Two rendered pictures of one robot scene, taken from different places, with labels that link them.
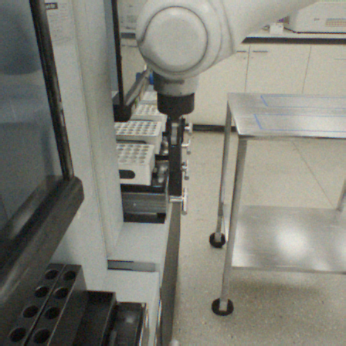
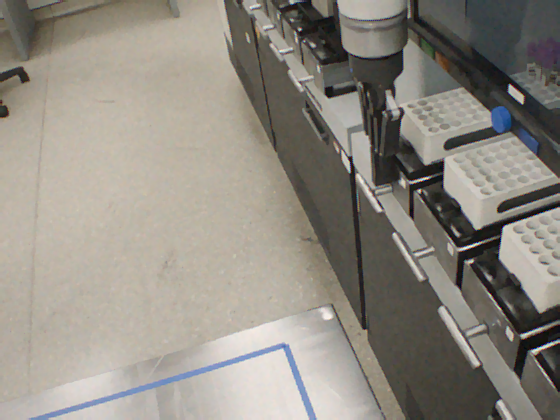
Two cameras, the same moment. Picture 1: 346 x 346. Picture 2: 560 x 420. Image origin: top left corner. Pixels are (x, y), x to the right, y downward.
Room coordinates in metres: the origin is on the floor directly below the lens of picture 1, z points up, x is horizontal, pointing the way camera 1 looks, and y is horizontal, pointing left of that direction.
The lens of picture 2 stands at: (1.30, -0.34, 1.38)
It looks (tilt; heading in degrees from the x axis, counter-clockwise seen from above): 41 degrees down; 167
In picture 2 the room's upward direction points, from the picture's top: 11 degrees counter-clockwise
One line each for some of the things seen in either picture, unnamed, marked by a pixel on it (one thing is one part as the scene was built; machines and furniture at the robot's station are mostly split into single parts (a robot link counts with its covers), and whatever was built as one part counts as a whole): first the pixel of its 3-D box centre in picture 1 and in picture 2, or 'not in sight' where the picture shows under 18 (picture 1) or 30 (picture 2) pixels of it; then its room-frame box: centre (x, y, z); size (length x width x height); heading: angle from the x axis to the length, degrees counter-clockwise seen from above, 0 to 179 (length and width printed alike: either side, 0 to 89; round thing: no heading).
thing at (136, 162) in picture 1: (86, 164); (495, 113); (0.63, 0.19, 0.83); 0.30 x 0.10 x 0.06; 86
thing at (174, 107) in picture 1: (175, 114); (377, 75); (0.62, -0.01, 0.96); 0.08 x 0.07 x 0.09; 176
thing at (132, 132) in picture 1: (105, 137); (550, 167); (0.79, 0.18, 0.83); 0.30 x 0.10 x 0.06; 86
